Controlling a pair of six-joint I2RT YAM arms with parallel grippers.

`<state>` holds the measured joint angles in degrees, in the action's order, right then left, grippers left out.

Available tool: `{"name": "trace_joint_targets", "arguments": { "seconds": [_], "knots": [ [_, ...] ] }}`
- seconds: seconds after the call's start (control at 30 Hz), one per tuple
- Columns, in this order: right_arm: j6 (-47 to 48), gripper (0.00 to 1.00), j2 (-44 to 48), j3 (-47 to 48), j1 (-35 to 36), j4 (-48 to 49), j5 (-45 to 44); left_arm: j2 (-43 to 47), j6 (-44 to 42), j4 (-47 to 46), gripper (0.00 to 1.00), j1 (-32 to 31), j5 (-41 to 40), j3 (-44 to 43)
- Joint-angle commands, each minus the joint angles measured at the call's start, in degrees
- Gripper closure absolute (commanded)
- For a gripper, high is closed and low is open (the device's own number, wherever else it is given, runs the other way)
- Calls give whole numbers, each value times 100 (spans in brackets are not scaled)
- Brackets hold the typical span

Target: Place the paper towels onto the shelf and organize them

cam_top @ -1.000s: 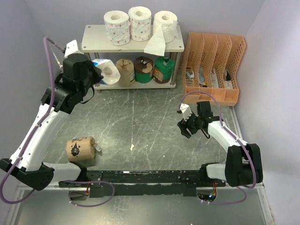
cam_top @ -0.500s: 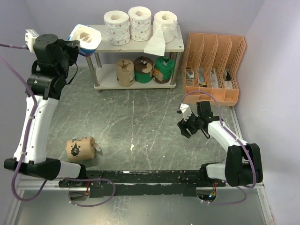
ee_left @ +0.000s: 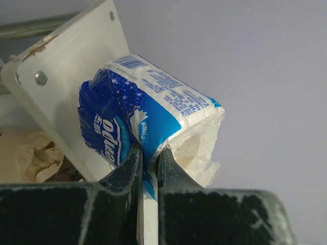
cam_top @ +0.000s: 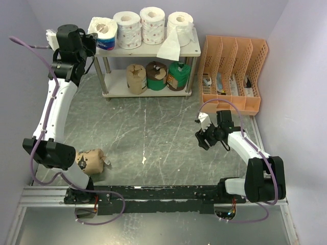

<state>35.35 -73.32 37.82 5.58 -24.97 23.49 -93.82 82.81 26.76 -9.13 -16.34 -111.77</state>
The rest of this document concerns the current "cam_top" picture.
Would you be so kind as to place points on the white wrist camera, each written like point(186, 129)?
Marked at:
point(52, 39)
point(204, 120)

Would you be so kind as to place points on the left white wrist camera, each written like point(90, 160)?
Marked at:
point(52, 39)

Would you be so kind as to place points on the aluminium extrusion rail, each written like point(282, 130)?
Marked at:
point(48, 196)

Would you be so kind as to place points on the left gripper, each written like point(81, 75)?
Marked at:
point(92, 43)

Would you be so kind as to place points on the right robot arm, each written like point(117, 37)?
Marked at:
point(264, 180)

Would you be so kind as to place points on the tan roll with label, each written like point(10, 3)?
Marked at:
point(136, 79)

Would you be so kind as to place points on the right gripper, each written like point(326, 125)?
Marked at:
point(201, 136)

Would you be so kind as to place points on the green roll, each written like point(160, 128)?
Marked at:
point(178, 76)
point(156, 75)

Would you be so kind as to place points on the rose-print roll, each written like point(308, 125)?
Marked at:
point(129, 29)
point(153, 25)

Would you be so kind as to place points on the brown wrapped roll black print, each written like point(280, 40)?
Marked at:
point(92, 162)

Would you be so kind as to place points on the orange plastic file organizer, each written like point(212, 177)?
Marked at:
point(228, 74)

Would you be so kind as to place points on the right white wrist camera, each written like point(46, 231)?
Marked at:
point(204, 120)

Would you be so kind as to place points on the blue Tempo roll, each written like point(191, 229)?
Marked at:
point(106, 30)

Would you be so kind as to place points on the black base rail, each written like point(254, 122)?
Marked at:
point(152, 199)

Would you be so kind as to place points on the plain white paper towel roll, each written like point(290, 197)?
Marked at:
point(179, 33)

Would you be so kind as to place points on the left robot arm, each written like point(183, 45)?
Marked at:
point(46, 146)

